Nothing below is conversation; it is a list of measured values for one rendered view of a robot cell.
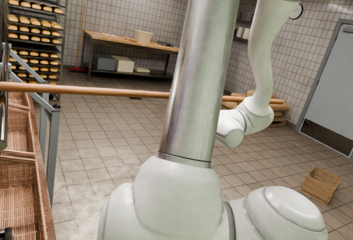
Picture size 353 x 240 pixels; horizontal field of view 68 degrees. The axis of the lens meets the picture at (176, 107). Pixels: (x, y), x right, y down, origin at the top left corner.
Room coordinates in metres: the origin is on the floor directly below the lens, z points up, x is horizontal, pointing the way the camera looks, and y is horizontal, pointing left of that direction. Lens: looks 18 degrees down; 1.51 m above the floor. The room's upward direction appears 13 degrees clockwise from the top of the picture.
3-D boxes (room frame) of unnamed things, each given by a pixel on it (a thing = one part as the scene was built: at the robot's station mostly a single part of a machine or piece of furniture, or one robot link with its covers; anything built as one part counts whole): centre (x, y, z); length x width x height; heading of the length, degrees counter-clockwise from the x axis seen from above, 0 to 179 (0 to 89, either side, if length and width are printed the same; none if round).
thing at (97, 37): (5.88, 1.17, 0.45); 2.20 x 0.80 x 0.90; 125
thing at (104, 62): (5.48, 1.75, 0.35); 0.50 x 0.36 x 0.24; 34
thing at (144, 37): (6.03, 1.10, 1.01); 0.43 x 0.43 x 0.21
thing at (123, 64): (5.72, 1.40, 0.35); 0.50 x 0.36 x 0.24; 36
